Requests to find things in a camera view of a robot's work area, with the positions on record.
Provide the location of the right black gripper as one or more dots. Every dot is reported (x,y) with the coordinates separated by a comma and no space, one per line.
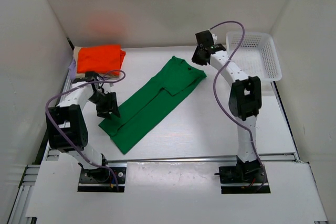
(198,56)

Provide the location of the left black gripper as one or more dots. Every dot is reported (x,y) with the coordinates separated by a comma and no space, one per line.
(106,102)

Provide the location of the green t shirt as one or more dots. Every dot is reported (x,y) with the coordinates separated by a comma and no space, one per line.
(145,109)

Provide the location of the orange t shirt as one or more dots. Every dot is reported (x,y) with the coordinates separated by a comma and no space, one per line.
(99,58)

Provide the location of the purple t shirt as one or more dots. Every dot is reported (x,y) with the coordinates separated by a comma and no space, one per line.
(72,70)

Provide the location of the beige t shirt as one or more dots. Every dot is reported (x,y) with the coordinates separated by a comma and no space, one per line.
(78,74)

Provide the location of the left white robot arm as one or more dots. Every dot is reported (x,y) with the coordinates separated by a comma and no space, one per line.
(66,127)

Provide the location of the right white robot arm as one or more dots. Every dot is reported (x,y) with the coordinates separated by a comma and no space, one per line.
(244,100)

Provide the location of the white plastic basket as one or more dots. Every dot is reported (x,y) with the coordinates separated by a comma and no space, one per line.
(256,54)

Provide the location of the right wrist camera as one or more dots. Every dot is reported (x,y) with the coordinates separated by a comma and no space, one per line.
(214,37)

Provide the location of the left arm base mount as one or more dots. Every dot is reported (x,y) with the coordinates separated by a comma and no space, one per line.
(102,180)

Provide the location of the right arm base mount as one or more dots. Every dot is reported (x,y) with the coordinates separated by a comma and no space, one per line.
(232,182)

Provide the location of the aluminium frame rail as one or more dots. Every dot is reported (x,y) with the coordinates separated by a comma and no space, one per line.
(171,174)

